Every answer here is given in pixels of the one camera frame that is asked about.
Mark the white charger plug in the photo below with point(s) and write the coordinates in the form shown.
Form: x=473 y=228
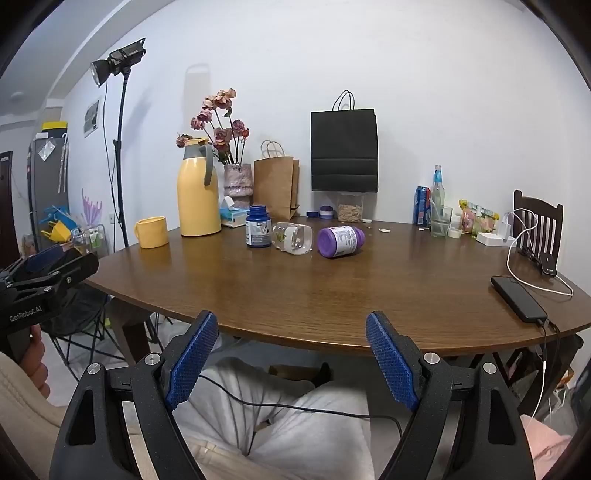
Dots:
x=504 y=227

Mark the person's grey pants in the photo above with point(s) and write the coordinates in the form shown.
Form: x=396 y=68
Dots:
x=300 y=415

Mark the person's left forearm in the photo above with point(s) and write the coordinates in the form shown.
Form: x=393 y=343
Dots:
x=23 y=415

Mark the white charger block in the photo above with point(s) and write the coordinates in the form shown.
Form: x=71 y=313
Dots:
x=491 y=240

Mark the pink glass vase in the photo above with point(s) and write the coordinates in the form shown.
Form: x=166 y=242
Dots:
x=238 y=184

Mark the colourful snack packets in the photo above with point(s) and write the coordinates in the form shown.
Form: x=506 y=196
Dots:
x=475 y=219

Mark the tissue box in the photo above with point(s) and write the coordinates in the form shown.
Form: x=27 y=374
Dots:
x=232 y=214

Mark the black power bank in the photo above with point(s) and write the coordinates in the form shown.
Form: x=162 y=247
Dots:
x=519 y=299

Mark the yellow thermos jug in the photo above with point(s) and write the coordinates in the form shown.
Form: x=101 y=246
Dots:
x=198 y=194

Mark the pink cloth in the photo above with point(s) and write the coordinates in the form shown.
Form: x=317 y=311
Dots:
x=547 y=443

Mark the small black device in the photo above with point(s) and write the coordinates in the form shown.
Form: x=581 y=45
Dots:
x=548 y=265

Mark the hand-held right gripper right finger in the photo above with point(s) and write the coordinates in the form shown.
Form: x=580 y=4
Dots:
x=392 y=364

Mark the blue lid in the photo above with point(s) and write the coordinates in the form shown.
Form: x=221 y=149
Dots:
x=312 y=214

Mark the blue clothes hangers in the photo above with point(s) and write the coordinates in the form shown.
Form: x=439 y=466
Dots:
x=57 y=216

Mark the black studio light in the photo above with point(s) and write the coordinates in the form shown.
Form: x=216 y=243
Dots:
x=121 y=57

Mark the person's left hand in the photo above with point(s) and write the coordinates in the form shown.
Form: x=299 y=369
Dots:
x=37 y=364

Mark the person's beige jacket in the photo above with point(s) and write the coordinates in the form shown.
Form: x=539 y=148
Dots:
x=226 y=464

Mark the purple straw bundle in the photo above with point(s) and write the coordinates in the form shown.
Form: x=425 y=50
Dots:
x=91 y=207

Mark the black folding chair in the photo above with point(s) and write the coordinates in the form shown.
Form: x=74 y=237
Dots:
x=78 y=309

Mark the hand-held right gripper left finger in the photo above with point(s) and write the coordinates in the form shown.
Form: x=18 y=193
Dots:
x=194 y=364

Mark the wall poster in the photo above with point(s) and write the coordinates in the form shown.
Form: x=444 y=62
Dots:
x=92 y=117

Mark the clear drinking glass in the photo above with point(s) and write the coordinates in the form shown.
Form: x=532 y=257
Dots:
x=441 y=224

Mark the yellow box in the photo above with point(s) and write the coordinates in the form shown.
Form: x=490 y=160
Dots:
x=55 y=126

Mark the clear snack container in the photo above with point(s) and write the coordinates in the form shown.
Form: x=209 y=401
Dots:
x=350 y=208

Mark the blue supplement bottle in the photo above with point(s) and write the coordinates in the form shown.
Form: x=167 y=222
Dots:
x=257 y=228

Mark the black paper bag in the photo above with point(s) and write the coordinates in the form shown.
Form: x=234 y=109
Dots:
x=344 y=147

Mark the grey refrigerator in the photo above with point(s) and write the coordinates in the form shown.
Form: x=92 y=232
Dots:
x=46 y=184

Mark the purple supplement bottle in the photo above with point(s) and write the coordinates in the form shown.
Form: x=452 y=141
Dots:
x=340 y=241

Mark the clear glass bottle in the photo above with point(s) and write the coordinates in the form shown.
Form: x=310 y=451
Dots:
x=437 y=194

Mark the blue drink can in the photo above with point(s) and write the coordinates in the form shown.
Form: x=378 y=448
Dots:
x=422 y=206

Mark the black light stand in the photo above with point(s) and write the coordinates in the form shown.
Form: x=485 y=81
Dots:
x=119 y=175

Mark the white tape roll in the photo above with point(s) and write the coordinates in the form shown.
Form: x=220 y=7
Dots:
x=454 y=233

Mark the dark wooden chair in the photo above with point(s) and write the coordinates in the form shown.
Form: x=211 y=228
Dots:
x=545 y=221

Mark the small purple jar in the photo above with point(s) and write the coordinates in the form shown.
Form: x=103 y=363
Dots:
x=327 y=212

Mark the brown paper bag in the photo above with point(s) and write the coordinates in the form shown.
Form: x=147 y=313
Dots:
x=274 y=187

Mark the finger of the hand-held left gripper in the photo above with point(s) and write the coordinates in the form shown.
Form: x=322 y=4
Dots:
x=44 y=259
x=69 y=272

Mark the clear glass cup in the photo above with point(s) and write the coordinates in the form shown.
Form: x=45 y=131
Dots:
x=292 y=238

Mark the yellow mug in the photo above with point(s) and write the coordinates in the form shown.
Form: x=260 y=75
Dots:
x=152 y=233

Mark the dried pink flowers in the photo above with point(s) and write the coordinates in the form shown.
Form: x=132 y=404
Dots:
x=221 y=120

